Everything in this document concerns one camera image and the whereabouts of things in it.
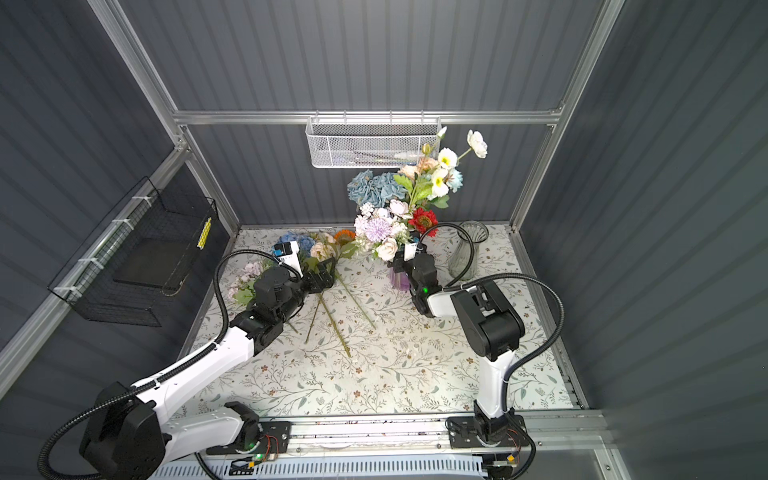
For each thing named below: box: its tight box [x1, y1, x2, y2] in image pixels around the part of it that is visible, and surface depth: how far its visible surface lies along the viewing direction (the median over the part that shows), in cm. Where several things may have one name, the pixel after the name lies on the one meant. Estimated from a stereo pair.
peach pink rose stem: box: [398, 143, 439, 179], surface depth 84 cm
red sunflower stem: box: [408, 208, 439, 237], surface depth 84 cm
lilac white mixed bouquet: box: [354, 199, 413, 262], surface depth 78 cm
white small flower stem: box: [428, 126, 488, 198], surface depth 67 cm
